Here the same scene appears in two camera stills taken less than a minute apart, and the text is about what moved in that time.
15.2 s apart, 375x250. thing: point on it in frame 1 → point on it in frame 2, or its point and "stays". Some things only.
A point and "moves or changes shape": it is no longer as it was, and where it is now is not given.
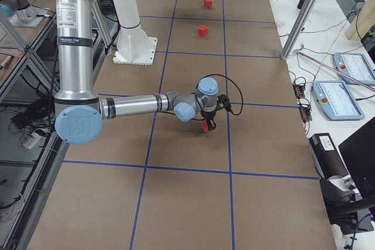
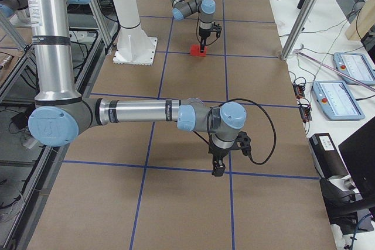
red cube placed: x=204 y=126 moves or changes shape
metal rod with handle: x=345 y=76 stays
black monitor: x=358 y=152 stays
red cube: x=202 y=30 moves or changes shape
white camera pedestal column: x=133 y=47 stays
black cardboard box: x=327 y=156 stays
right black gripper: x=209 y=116 → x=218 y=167
